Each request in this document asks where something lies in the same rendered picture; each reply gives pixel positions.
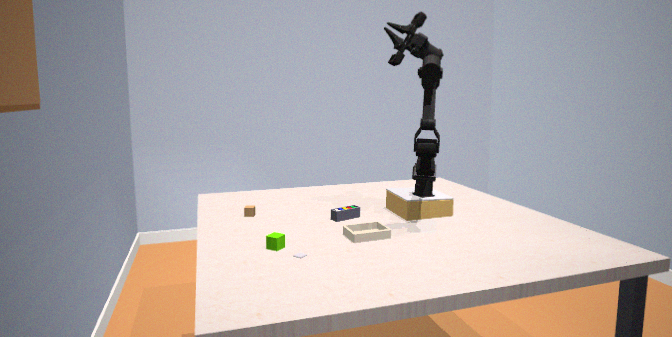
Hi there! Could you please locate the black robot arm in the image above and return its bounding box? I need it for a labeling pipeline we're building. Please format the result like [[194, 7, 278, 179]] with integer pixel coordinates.
[[409, 32, 444, 198]]

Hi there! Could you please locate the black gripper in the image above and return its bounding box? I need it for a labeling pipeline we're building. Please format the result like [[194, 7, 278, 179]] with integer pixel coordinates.
[[384, 12, 431, 66]]

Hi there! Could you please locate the small green cube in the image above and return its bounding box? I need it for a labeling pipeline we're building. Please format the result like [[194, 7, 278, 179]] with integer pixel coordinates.
[[266, 232, 285, 252]]

